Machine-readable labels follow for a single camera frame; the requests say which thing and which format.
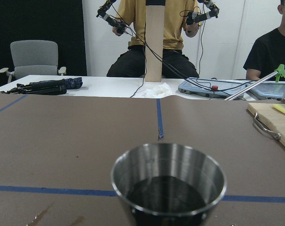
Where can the teach pendant with red button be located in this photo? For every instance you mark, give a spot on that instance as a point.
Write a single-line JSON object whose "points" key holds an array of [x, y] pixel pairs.
{"points": [[211, 88]]}

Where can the grey office chair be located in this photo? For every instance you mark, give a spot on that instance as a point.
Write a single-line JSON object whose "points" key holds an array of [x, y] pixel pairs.
{"points": [[34, 57]]}

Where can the steel jigger measuring cup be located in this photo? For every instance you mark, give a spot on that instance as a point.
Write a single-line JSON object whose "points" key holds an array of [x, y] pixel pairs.
{"points": [[167, 185]]}

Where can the bamboo cutting board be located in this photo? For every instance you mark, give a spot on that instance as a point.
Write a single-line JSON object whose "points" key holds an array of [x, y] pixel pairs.
{"points": [[273, 119]]}

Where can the person in black shirt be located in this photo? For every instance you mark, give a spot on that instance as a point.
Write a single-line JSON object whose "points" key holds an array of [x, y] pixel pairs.
{"points": [[268, 51]]}

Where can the folded dark umbrella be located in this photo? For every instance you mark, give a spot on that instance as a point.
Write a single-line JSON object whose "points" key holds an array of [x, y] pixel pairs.
{"points": [[50, 87]]}

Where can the white crumpled cloth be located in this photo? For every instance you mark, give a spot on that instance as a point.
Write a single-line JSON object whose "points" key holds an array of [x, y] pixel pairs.
{"points": [[158, 91]]}

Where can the person in yellow shirt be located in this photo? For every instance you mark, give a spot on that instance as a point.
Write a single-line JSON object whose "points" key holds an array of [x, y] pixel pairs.
{"points": [[180, 16]]}

